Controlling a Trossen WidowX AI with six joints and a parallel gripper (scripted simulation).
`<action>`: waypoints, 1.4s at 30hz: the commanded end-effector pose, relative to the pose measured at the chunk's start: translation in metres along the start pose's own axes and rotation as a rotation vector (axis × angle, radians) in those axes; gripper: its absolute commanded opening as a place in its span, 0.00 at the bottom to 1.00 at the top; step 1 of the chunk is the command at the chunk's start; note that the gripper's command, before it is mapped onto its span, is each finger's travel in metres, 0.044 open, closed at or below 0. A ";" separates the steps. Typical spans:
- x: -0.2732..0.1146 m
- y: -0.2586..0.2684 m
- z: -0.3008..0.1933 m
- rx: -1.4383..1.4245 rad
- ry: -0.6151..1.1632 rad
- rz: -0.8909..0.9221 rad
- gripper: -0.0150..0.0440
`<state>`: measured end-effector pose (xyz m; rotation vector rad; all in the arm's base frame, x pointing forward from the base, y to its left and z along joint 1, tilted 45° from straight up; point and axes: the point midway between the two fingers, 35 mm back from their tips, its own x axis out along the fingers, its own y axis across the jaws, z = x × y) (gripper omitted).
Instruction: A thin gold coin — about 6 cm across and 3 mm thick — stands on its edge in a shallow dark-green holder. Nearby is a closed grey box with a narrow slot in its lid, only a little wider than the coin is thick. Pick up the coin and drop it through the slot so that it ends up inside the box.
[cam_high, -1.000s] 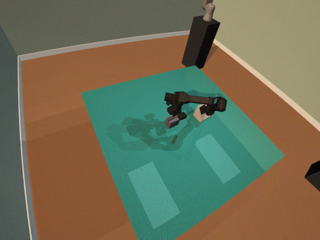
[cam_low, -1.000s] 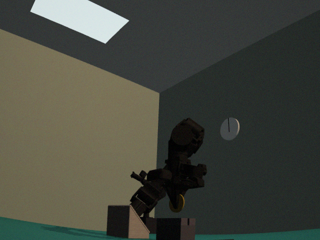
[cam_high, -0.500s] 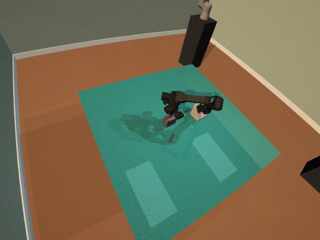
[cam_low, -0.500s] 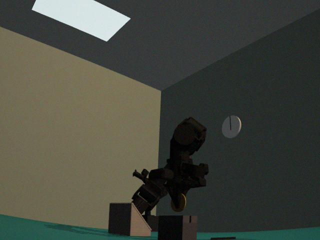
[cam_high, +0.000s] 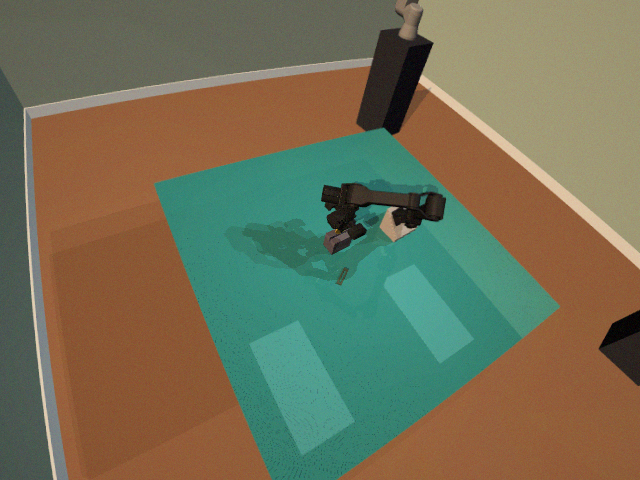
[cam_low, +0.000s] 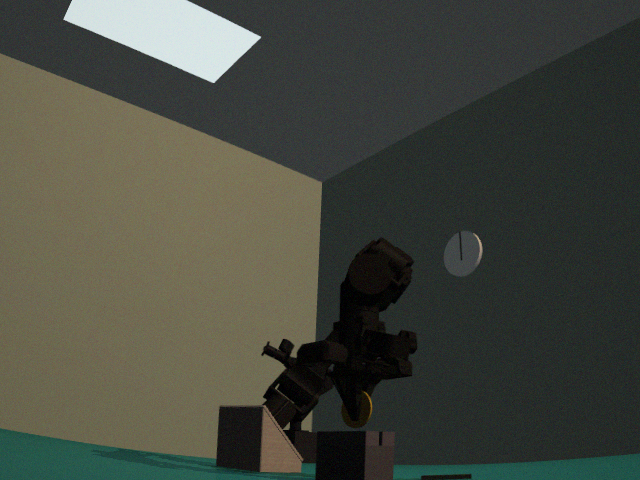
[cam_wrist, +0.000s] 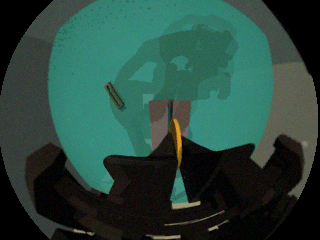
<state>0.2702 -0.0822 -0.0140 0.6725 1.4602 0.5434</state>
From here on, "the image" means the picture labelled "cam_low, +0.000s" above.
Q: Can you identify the gold coin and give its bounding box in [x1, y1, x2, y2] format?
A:
[341, 391, 372, 428]

